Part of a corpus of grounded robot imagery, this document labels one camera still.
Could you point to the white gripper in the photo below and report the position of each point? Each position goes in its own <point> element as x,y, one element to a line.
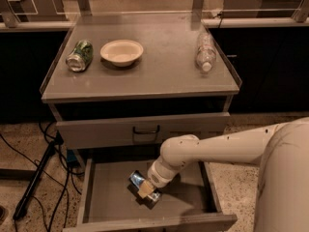
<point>156,179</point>

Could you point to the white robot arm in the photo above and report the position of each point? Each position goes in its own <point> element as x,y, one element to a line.
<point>280,151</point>

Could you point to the open middle drawer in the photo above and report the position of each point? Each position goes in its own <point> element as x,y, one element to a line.
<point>110,203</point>

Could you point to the grey drawer cabinet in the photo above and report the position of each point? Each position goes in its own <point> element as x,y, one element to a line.
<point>163,81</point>

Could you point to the green soda can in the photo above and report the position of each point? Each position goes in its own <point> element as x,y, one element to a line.
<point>81,56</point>

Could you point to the blue box on floor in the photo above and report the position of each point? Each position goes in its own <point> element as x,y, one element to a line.
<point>71,158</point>

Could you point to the white bowl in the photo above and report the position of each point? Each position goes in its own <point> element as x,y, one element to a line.
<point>122,53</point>

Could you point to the clear plastic water bottle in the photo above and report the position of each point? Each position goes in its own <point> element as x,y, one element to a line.
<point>205,52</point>

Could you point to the left background desk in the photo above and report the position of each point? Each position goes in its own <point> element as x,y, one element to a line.
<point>35,10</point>

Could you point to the top drawer with handle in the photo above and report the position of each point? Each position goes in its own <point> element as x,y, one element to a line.
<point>101,133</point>

